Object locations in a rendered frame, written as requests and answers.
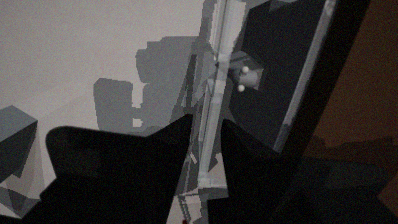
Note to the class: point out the clear glasses with grey frame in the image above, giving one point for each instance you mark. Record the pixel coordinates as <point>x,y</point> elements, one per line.
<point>225,26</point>

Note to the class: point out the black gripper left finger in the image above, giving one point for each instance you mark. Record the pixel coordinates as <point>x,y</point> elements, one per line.
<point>154,162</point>

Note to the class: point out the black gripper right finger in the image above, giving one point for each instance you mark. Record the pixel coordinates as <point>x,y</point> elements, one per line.
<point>262,183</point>

